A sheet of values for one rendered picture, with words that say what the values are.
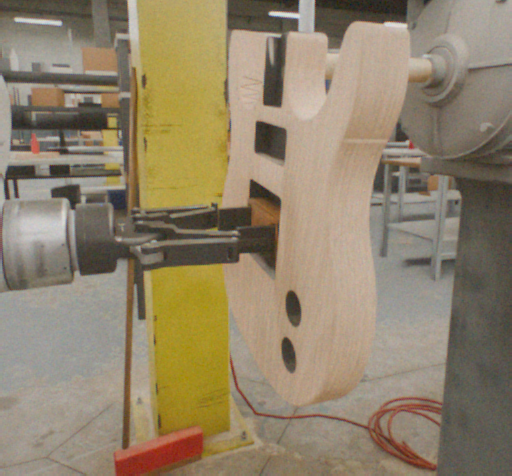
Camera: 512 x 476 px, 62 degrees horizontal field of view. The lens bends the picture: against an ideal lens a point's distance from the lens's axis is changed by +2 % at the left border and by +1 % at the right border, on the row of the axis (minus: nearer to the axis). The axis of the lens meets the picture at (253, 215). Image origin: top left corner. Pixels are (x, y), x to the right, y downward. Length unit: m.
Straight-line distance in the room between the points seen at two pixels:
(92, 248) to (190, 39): 1.08
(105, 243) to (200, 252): 0.09
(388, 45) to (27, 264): 0.36
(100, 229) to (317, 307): 0.22
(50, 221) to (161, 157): 0.99
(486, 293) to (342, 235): 0.53
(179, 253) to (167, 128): 1.01
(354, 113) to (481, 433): 0.76
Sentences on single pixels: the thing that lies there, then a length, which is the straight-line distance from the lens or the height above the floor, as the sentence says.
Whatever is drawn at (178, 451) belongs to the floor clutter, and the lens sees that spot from 1.71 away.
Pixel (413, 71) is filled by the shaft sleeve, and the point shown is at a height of 1.25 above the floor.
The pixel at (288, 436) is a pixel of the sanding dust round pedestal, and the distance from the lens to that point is 1.87.
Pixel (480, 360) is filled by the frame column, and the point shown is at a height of 0.75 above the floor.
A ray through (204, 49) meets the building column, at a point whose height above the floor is 1.41.
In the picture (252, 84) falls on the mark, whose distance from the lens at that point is 0.60.
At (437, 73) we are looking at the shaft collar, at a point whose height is 1.24.
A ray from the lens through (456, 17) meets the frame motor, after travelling 0.71.
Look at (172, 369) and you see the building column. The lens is 1.64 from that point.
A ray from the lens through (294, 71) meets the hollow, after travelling 0.46.
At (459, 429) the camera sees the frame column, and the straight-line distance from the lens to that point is 1.03.
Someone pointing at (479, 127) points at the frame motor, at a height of 1.17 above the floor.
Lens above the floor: 1.17
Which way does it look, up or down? 12 degrees down
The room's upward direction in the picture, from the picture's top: straight up
